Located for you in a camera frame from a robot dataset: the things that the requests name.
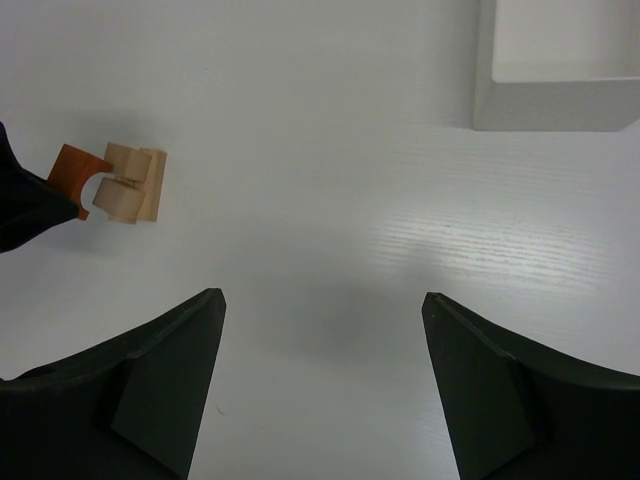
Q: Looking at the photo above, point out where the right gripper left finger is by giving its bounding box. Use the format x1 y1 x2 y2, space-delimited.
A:
109 288 226 479

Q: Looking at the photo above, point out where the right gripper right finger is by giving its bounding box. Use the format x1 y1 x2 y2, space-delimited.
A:
422 293 535 479

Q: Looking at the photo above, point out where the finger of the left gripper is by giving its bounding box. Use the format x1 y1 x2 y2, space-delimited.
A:
1 123 79 253

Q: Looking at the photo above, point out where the dark red arch block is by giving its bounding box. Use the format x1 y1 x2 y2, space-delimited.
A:
46 144 113 221

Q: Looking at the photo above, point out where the light wood cube block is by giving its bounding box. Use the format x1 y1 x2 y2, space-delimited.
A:
93 177 145 224

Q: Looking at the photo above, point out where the white perforated box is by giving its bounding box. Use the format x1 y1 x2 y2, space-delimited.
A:
472 1 639 132

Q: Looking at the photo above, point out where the light pentagon wood block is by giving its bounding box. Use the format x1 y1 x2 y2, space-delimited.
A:
104 142 152 182

